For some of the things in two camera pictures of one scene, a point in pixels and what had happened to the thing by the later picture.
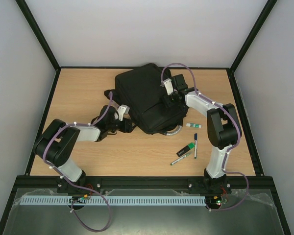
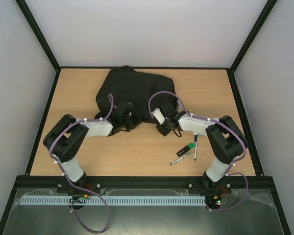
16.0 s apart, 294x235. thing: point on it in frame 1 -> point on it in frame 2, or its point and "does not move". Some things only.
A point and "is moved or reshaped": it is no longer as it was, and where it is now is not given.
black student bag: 141,88 is moved or reshaped
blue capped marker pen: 195,137 does not move
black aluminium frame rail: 50,182 does not move
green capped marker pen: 180,158 does not move
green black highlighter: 189,146 does not move
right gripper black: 168,101 -> 162,129
